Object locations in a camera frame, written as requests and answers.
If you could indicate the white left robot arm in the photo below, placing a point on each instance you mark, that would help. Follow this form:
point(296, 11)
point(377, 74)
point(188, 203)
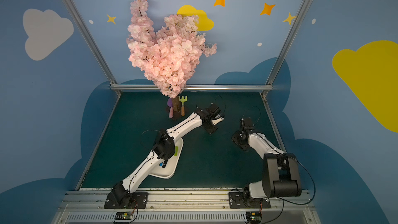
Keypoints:
point(123, 193)

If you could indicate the left green circuit board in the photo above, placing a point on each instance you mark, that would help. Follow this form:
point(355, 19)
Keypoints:
point(123, 217)

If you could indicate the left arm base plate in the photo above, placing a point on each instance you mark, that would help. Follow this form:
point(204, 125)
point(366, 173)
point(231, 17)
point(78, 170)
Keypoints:
point(126, 201)

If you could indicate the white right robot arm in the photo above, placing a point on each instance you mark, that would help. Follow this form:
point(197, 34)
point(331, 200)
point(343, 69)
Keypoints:
point(280, 172)

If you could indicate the right aluminium frame post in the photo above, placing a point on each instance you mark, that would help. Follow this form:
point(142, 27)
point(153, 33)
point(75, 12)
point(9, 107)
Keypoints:
point(300, 16)

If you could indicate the left aluminium frame post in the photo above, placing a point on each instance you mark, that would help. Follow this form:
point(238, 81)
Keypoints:
point(82, 27)

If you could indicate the dark tree base plate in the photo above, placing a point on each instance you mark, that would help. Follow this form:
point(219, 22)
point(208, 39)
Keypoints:
point(177, 115)

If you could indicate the green circuit board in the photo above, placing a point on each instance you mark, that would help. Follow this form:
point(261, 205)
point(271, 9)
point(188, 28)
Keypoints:
point(123, 217)
point(253, 218)

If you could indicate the aluminium frame post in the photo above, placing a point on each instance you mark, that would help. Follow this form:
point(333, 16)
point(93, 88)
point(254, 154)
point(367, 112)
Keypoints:
point(300, 16)
point(82, 27)

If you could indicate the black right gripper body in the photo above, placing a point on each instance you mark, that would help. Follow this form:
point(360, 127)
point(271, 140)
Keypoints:
point(237, 138)

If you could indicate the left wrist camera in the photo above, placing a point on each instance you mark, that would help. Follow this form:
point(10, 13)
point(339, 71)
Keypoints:
point(217, 120)

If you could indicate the white oval storage tray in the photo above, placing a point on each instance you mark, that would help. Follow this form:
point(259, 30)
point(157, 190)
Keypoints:
point(169, 167)

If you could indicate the green usb flash drive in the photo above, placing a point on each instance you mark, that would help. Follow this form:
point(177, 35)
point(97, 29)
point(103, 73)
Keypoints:
point(176, 151)

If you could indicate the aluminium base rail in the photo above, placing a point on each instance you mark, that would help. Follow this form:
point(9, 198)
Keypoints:
point(182, 206)

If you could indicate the right green circuit board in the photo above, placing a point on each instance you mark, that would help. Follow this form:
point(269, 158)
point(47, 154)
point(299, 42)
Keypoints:
point(253, 218)

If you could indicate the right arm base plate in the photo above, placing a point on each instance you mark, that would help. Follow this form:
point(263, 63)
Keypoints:
point(242, 200)

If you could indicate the back aluminium frame bar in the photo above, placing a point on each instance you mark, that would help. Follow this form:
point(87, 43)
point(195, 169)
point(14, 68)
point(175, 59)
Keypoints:
point(128, 87)

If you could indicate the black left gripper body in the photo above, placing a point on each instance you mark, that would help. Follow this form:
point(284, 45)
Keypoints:
point(210, 125)

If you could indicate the pink cherry blossom tree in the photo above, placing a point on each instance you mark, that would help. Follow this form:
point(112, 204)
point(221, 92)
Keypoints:
point(168, 57)

